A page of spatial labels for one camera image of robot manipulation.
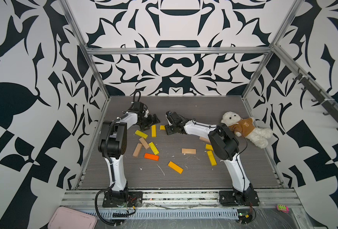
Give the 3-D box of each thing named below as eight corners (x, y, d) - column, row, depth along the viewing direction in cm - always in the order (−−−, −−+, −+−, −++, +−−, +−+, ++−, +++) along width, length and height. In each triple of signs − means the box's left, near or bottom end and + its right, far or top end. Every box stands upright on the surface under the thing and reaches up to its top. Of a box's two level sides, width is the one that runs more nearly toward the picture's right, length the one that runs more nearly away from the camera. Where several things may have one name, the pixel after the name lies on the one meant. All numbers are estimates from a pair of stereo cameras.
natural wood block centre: (181, 153, 92) (181, 151, 90) (181, 149, 94) (181, 148, 92) (195, 153, 92) (196, 152, 90) (195, 150, 94) (195, 148, 91)
